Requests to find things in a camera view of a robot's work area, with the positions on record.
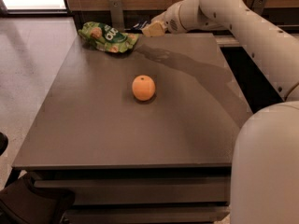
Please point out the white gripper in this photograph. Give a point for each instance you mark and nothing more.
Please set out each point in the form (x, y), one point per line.
(170, 21)

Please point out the blue rxbar blueberry wrapper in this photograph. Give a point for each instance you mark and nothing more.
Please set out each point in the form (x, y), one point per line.
(139, 26)

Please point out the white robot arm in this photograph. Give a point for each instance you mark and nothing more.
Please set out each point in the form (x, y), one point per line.
(265, 165)

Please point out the green rice chip bag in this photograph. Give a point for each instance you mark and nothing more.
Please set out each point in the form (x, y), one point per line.
(106, 38)

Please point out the orange fruit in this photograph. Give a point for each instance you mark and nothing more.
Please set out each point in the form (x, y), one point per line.
(143, 88)

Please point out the grey drawer cabinet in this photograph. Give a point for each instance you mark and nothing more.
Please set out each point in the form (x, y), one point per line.
(91, 126)

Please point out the upper grey drawer front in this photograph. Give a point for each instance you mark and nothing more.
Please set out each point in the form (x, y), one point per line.
(144, 190)

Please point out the grey drawer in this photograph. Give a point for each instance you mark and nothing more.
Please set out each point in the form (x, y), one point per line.
(144, 190)
(156, 215)

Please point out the lower grey drawer front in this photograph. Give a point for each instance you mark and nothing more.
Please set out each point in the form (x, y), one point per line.
(156, 215)

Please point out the dark brown chair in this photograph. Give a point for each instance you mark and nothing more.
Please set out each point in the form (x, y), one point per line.
(22, 203)

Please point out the left metal wall bracket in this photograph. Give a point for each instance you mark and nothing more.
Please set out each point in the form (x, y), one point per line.
(116, 13)

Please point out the metal wall bracket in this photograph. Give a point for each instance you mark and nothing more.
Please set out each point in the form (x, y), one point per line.
(258, 6)
(116, 13)

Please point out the right metal wall bracket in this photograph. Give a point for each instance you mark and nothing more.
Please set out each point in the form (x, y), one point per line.
(258, 6)

